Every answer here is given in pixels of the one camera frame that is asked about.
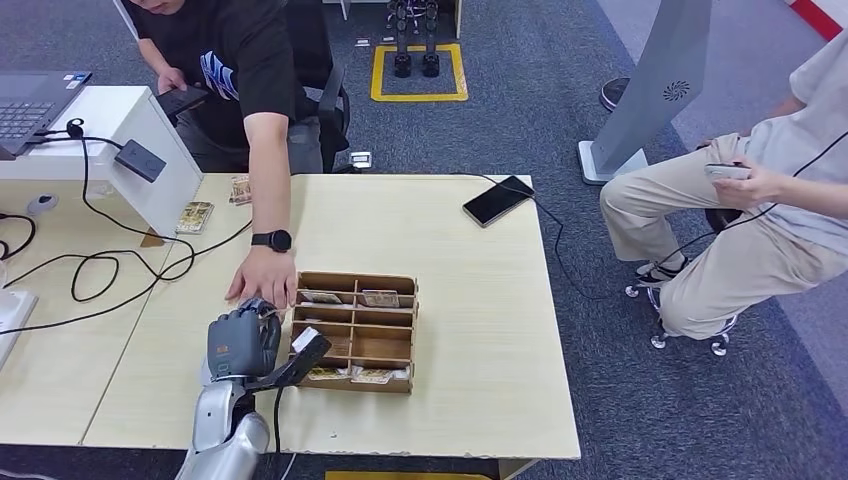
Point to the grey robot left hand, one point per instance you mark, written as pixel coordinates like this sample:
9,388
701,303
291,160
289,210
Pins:
242,344

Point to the operator person's left hand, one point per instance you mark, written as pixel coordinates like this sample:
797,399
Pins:
752,189

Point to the guest person's left hand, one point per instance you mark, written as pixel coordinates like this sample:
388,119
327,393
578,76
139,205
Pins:
268,278

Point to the guest person's right hand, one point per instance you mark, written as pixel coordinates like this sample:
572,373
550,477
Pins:
171,78

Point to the white handheld controller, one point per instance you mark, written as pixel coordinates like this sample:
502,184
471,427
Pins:
725,171

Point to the key card tree avenue print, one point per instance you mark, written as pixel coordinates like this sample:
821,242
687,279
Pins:
381,299

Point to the wooden card organizer box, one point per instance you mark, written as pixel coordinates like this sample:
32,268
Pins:
381,344

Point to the guest person's right forearm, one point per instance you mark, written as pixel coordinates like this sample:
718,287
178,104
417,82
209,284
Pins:
154,56

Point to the operator person's left forearm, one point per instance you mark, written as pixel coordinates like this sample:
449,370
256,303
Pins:
815,197

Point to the guest person's left forearm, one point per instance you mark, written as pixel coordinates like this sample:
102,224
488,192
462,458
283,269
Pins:
268,172

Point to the guest person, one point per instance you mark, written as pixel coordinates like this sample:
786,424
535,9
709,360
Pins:
252,53

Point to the operator person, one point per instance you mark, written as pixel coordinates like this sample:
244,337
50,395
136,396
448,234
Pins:
729,278

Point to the card stack yellow print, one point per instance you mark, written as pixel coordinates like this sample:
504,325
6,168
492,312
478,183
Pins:
195,218

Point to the black wristwatch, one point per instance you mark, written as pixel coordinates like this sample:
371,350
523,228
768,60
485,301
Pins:
272,240

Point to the stool with chrome casters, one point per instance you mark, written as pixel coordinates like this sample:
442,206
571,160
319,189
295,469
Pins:
722,218

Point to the small black box device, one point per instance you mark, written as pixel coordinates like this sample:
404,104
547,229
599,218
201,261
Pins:
140,161

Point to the white desk riser box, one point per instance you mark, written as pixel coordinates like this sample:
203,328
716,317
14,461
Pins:
169,192

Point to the grey kiosk stand white base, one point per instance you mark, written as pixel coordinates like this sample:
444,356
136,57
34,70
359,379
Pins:
652,79

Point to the dark grey laptop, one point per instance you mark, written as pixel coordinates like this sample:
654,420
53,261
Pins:
26,109

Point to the small white floor box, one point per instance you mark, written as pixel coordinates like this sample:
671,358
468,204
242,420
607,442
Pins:
361,160

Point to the black office chair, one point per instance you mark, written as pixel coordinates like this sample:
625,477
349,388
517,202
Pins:
331,99

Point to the dark round floor object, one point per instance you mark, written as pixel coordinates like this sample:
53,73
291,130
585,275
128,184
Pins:
611,94

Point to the white display board red stripe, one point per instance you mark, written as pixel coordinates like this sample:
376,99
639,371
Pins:
815,16

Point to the white flat device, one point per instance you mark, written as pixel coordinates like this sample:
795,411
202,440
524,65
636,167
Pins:
14,324

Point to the black smartphone gold edge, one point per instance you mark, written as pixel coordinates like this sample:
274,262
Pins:
498,201

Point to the pale table leg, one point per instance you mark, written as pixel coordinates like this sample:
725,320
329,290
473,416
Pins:
517,470

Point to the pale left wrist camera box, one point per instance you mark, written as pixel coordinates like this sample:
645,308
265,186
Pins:
306,339

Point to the white gantry frame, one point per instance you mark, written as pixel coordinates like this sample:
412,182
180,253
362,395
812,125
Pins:
459,20

